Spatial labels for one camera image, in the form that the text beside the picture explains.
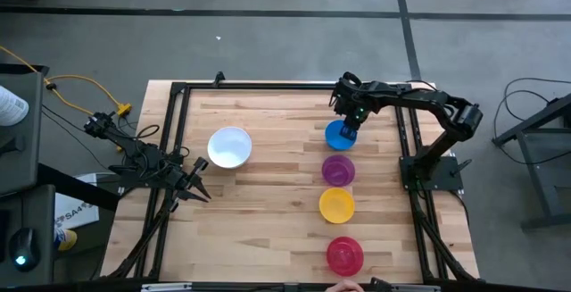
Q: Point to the person's hand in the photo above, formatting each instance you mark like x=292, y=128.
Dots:
x=344, y=287

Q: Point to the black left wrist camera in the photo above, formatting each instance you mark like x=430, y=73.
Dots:
x=201, y=165

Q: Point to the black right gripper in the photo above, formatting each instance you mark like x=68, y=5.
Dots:
x=352, y=102

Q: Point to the black diagonal beam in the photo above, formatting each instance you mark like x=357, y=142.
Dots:
x=76, y=187

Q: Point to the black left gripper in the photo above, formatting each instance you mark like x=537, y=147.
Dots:
x=180, y=180

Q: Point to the black computer mouse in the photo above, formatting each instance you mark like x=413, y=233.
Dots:
x=24, y=247

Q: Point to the black clamp lever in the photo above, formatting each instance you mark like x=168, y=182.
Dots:
x=461, y=167
x=117, y=167

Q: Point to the purple bowl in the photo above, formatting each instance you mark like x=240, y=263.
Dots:
x=338, y=170

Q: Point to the silver aluminium bar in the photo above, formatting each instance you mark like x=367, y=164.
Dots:
x=415, y=288
x=167, y=286

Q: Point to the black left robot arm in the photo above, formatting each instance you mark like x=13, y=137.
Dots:
x=138, y=149

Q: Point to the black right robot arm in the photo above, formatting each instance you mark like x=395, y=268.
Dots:
x=415, y=97

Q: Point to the yellow blue white packet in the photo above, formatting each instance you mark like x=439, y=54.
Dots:
x=66, y=239

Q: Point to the blue bowl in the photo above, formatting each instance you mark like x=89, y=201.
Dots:
x=333, y=139

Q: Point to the white printed cardboard box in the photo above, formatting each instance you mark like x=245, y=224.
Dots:
x=76, y=211

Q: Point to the white bowl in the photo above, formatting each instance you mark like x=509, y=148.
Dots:
x=229, y=147

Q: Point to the red bowl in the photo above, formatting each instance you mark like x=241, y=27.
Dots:
x=344, y=256

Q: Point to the black aluminium table frame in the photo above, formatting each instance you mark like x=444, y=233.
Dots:
x=285, y=85

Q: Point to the dark grey utility cart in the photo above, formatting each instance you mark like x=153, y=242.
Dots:
x=27, y=158

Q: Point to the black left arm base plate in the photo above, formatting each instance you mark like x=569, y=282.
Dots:
x=134, y=181

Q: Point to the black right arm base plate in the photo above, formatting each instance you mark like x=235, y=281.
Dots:
x=446, y=178

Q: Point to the dark grey desk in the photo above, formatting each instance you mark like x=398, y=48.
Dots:
x=44, y=220

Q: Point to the black frame hook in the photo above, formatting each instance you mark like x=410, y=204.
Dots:
x=218, y=77
x=349, y=77

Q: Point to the white paper roll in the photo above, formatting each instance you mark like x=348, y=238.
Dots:
x=11, y=106

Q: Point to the yellow bowl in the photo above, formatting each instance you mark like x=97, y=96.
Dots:
x=336, y=205

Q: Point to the black metal stand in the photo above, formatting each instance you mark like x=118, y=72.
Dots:
x=537, y=176

